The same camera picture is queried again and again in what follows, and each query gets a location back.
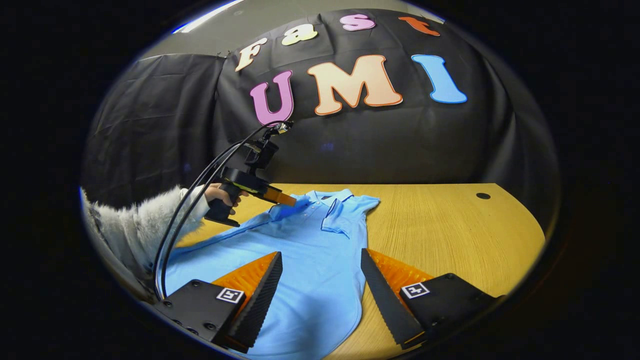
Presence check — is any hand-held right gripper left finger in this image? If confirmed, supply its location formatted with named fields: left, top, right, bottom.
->
left=154, top=251, right=284, bottom=354

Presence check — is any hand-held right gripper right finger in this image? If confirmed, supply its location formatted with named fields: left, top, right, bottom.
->
left=360, top=248, right=504, bottom=350

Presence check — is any black backdrop cloth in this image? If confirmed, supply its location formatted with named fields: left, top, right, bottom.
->
left=80, top=7, right=561, bottom=226

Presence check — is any light blue T-shirt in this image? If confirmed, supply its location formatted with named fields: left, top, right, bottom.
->
left=165, top=188, right=381, bottom=360

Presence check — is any long black cable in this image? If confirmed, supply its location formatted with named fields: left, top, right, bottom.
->
left=159, top=127, right=273, bottom=302
left=152, top=121, right=281, bottom=301

